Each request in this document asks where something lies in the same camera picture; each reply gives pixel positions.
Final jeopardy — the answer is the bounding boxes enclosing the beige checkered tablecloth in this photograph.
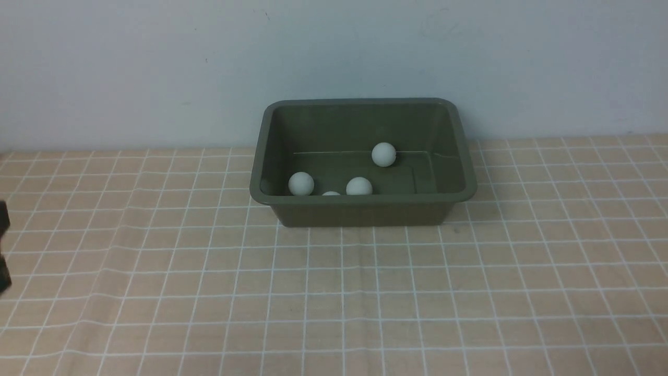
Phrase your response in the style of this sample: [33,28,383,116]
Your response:
[1,135,667,375]

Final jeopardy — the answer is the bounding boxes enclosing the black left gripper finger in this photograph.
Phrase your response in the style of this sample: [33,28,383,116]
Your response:
[0,255,12,293]
[0,202,10,240]

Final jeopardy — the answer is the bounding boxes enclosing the white ping-pong ball printed logo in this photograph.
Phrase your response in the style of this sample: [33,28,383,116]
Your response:
[288,171,315,196]

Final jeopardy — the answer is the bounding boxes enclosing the olive green plastic bin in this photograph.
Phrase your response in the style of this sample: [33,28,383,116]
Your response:
[249,98,478,228]

